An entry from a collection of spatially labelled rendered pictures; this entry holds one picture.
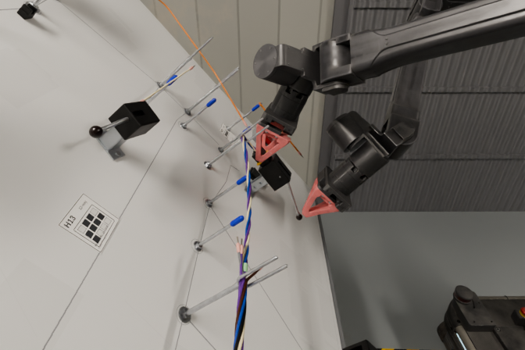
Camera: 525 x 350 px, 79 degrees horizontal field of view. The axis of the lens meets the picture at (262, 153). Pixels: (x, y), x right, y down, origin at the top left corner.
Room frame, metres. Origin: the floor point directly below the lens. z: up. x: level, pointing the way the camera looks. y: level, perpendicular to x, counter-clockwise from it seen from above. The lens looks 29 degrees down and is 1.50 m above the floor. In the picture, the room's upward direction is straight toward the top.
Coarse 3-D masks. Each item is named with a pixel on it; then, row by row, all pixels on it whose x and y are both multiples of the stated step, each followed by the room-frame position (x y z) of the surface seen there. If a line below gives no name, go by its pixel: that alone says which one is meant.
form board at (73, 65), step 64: (0, 0) 0.46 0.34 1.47; (64, 0) 0.58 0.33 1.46; (128, 0) 0.81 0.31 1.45; (0, 64) 0.36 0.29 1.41; (64, 64) 0.44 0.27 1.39; (128, 64) 0.58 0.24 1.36; (192, 64) 0.84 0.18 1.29; (0, 128) 0.29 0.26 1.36; (64, 128) 0.34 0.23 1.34; (192, 128) 0.58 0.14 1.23; (0, 192) 0.23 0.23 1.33; (64, 192) 0.27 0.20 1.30; (128, 192) 0.33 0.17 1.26; (192, 192) 0.42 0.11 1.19; (256, 192) 0.57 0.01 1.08; (0, 256) 0.18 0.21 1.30; (64, 256) 0.21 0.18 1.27; (128, 256) 0.25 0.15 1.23; (192, 256) 0.31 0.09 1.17; (256, 256) 0.40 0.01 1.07; (320, 256) 0.57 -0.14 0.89; (0, 320) 0.14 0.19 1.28; (64, 320) 0.16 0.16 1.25; (128, 320) 0.19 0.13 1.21; (192, 320) 0.23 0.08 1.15; (256, 320) 0.28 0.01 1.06; (320, 320) 0.38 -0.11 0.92
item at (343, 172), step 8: (328, 168) 0.58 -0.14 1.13; (336, 168) 0.55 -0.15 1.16; (344, 168) 0.53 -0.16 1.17; (352, 168) 0.52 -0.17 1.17; (328, 176) 0.54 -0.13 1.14; (336, 176) 0.53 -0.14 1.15; (344, 176) 0.52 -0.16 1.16; (352, 176) 0.51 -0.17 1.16; (360, 176) 0.51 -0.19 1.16; (328, 184) 0.50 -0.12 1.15; (336, 184) 0.52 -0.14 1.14; (344, 184) 0.51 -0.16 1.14; (352, 184) 0.51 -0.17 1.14; (360, 184) 0.52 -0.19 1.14; (328, 192) 0.49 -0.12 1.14; (336, 192) 0.49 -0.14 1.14; (344, 192) 0.51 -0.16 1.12; (344, 200) 0.48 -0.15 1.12; (344, 208) 0.48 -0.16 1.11
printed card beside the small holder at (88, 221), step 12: (84, 204) 0.27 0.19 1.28; (96, 204) 0.28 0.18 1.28; (72, 216) 0.25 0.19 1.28; (84, 216) 0.26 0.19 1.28; (96, 216) 0.27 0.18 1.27; (108, 216) 0.28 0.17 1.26; (72, 228) 0.24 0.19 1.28; (84, 228) 0.25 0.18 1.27; (96, 228) 0.26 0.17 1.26; (108, 228) 0.26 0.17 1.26; (84, 240) 0.24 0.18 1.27; (96, 240) 0.24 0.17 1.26; (108, 240) 0.25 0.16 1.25
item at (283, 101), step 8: (280, 88) 0.57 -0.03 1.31; (288, 88) 0.56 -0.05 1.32; (280, 96) 0.56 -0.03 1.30; (288, 96) 0.55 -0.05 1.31; (296, 96) 0.56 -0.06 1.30; (304, 96) 0.55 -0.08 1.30; (272, 104) 0.57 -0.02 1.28; (280, 104) 0.55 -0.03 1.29; (288, 104) 0.55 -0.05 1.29; (296, 104) 0.55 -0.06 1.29; (304, 104) 0.56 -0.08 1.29; (264, 112) 0.53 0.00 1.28; (272, 112) 0.55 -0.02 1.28; (280, 112) 0.55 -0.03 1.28; (288, 112) 0.55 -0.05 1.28; (296, 112) 0.55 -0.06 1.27; (280, 120) 0.53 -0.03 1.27; (288, 120) 0.55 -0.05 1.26; (296, 120) 0.57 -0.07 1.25; (288, 128) 0.52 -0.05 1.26
